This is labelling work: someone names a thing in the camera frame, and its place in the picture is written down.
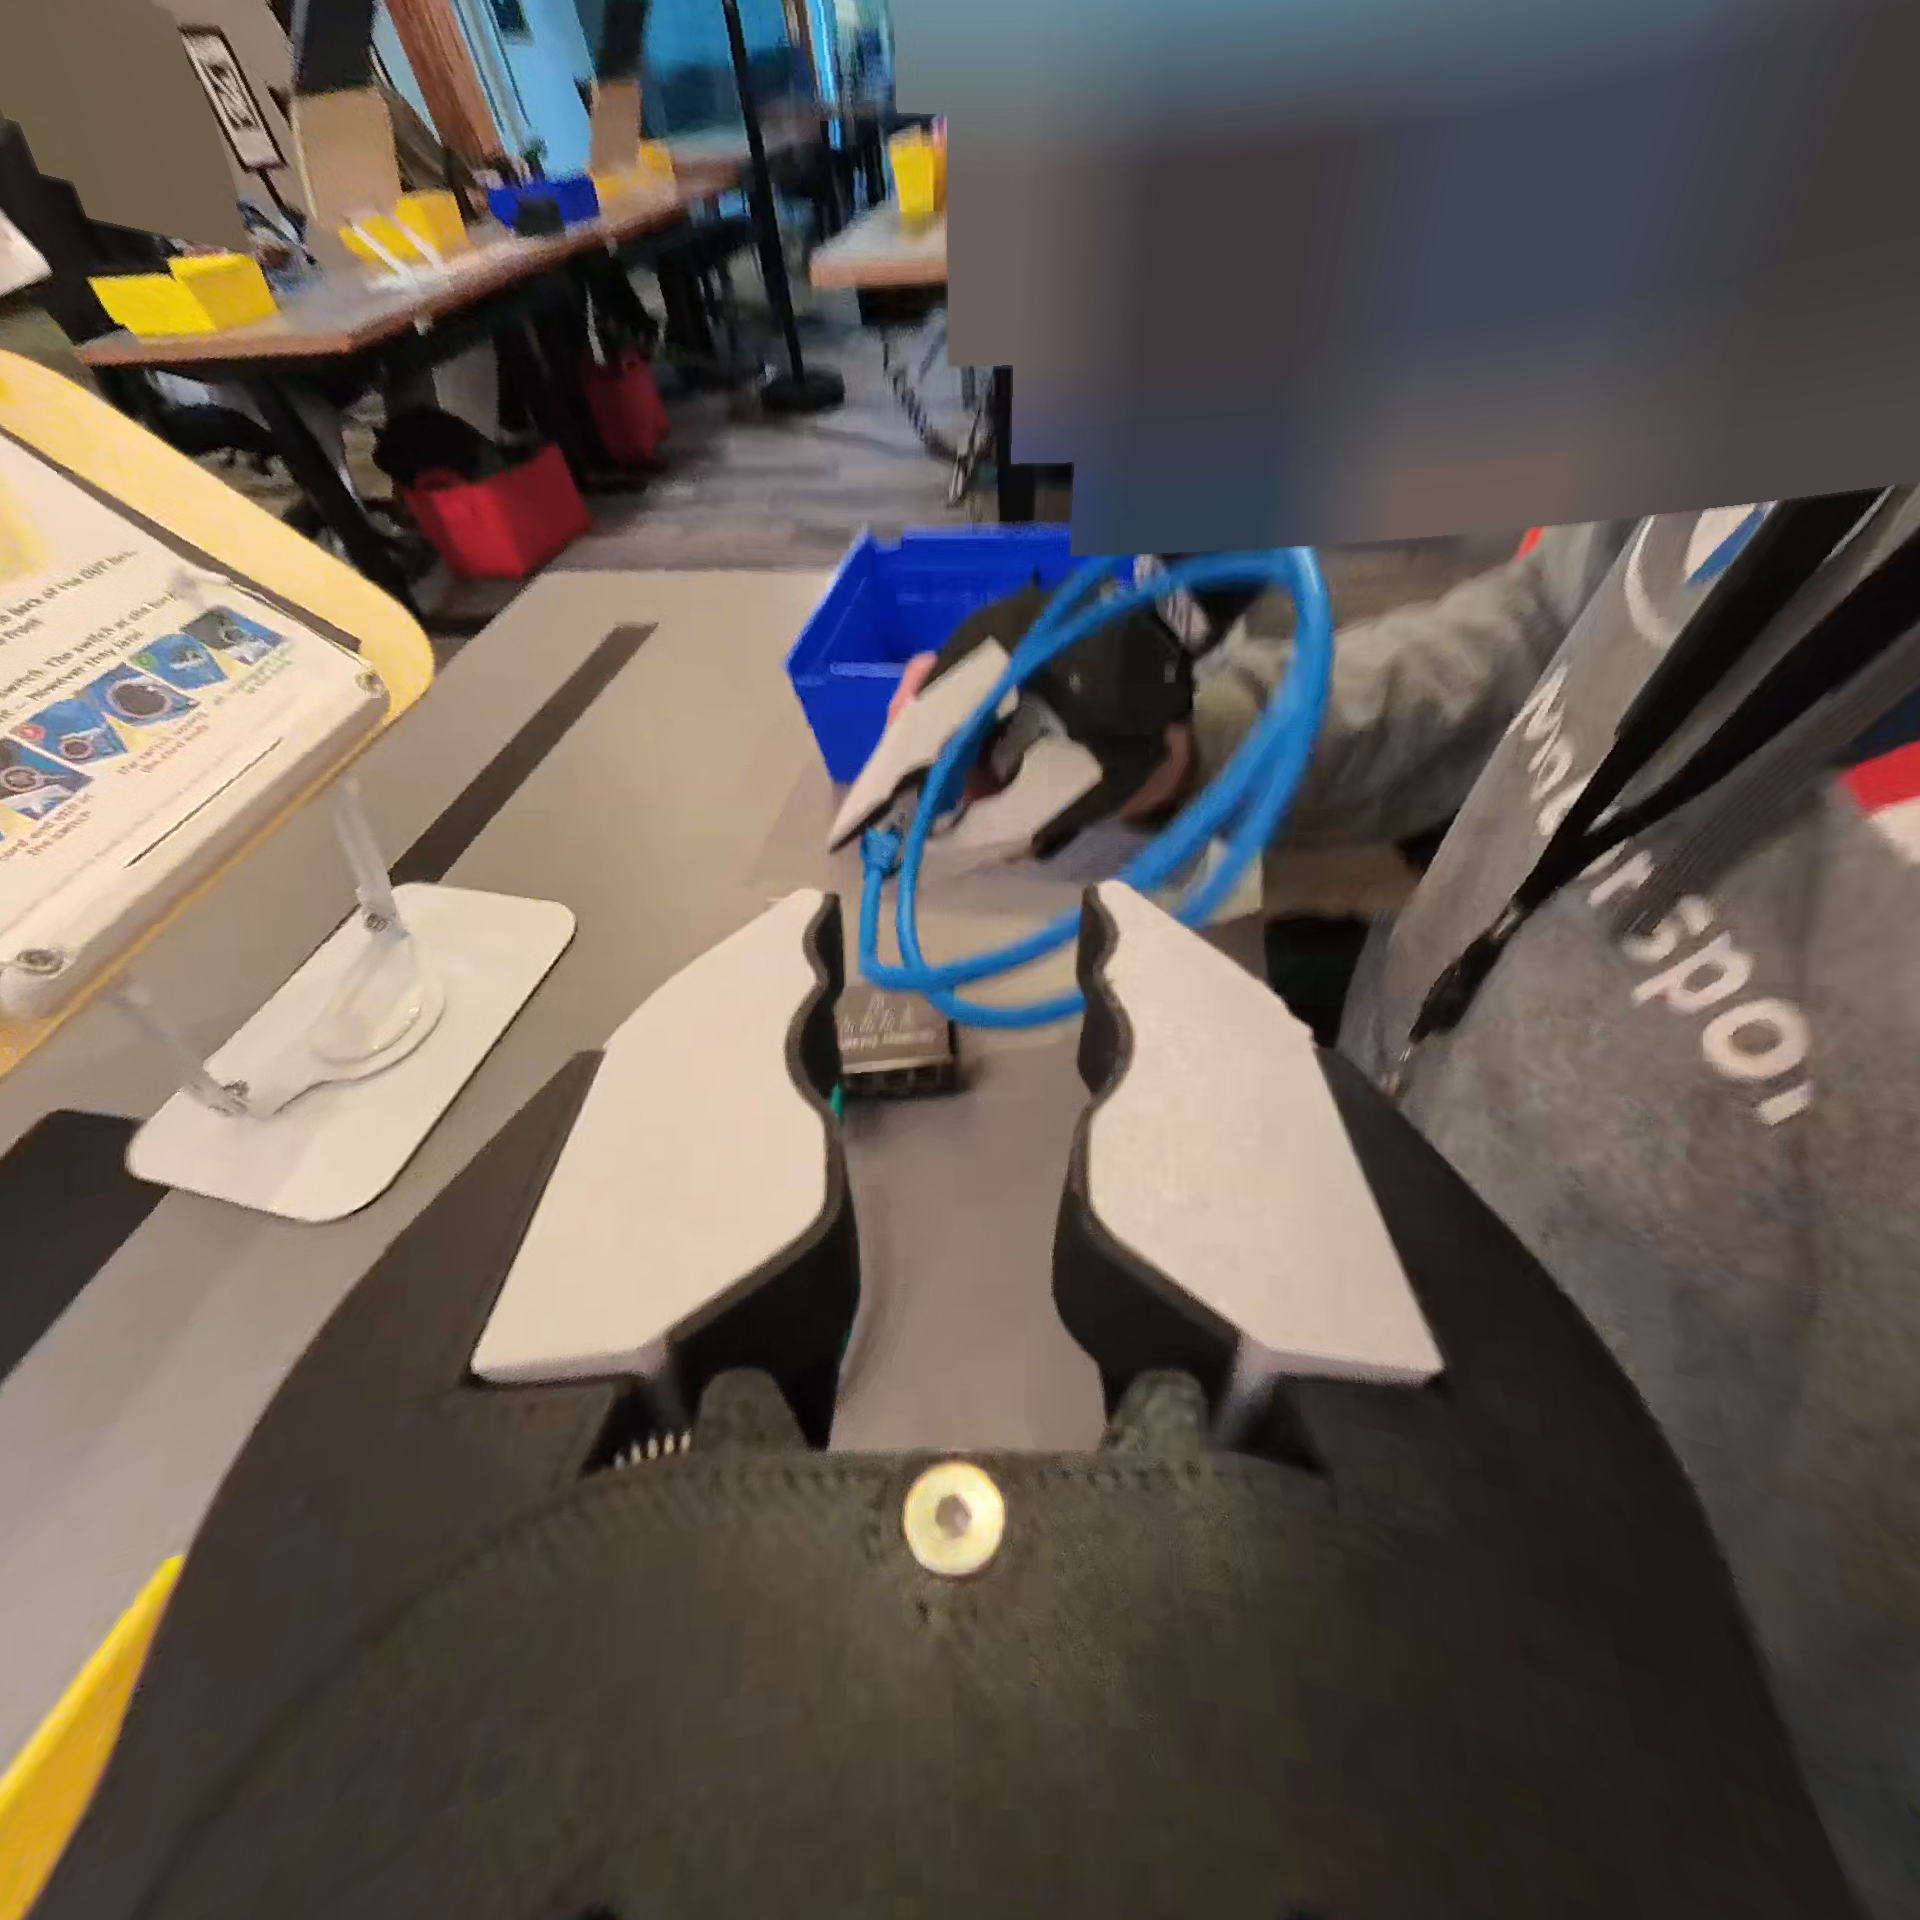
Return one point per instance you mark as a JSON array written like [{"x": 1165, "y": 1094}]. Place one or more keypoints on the red bag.
[{"x": 623, "y": 409}]

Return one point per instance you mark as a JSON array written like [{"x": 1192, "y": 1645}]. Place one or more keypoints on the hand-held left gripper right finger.
[{"x": 1245, "y": 1185}]

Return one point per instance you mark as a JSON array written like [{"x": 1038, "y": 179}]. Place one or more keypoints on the yellow-edged instruction sign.
[{"x": 151, "y": 601}]

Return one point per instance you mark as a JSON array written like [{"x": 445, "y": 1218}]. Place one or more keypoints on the black network switch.
[{"x": 896, "y": 1042}]

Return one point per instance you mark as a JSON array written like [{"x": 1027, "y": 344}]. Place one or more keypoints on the person's right hand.
[{"x": 907, "y": 692}]

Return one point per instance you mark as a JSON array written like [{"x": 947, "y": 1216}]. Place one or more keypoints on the printed tag sign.
[{"x": 237, "y": 99}]

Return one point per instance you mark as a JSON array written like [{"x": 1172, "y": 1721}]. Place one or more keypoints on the person's right forearm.
[{"x": 1424, "y": 690}]

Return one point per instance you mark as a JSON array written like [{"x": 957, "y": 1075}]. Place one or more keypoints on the yellow board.
[{"x": 74, "y": 1754}]

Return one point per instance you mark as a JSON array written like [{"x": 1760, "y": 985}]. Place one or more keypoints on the blue plastic bin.
[{"x": 854, "y": 660}]

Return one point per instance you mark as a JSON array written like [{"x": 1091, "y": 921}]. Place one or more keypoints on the cardboard box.
[{"x": 348, "y": 159}]

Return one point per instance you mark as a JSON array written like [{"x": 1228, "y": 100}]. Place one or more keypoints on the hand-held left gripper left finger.
[{"x": 674, "y": 1171}]

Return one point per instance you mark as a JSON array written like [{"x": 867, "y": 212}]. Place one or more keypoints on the small blue bin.
[{"x": 558, "y": 198}]

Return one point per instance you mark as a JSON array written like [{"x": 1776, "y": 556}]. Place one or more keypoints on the yellow plastic bin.
[
  {"x": 432, "y": 223},
  {"x": 143, "y": 302},
  {"x": 224, "y": 289},
  {"x": 914, "y": 172}
]

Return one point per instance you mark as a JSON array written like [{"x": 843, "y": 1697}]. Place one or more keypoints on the long wooden table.
[{"x": 450, "y": 292}]

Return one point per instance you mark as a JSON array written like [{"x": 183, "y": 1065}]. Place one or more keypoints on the black pole stand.
[{"x": 780, "y": 224}]

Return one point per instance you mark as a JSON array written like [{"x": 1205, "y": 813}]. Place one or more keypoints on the red storage bin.
[{"x": 503, "y": 510}]

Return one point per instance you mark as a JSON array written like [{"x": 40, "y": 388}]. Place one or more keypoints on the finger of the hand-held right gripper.
[
  {"x": 914, "y": 751},
  {"x": 1034, "y": 802}
]

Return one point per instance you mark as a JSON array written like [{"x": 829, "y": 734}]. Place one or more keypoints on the black tape strip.
[
  {"x": 518, "y": 751},
  {"x": 60, "y": 1215}
]

